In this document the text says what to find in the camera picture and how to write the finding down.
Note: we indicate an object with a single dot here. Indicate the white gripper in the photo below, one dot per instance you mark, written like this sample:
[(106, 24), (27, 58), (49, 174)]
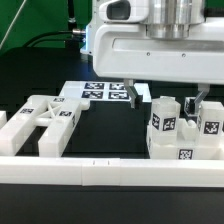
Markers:
[(163, 40)]

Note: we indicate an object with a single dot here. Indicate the white chair seat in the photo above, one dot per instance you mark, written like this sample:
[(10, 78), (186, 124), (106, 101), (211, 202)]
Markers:
[(185, 145)]

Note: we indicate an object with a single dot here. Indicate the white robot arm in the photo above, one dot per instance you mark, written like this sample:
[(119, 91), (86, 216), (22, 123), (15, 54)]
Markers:
[(161, 40)]

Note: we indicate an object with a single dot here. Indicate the white tagged cube right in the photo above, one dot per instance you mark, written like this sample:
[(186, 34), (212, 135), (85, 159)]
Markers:
[(187, 105)]

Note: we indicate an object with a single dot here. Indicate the thin grey rod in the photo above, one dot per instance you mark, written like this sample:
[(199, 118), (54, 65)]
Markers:
[(6, 35)]

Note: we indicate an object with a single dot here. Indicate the white left block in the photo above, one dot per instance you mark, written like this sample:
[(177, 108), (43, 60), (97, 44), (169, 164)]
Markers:
[(3, 118)]

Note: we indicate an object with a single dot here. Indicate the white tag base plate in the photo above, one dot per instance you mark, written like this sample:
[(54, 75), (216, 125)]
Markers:
[(95, 91)]

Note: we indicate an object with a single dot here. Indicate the white chair back frame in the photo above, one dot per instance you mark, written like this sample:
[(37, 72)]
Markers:
[(59, 115)]

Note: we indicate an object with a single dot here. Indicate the white front rail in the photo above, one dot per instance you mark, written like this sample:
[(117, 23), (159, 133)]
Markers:
[(111, 172)]

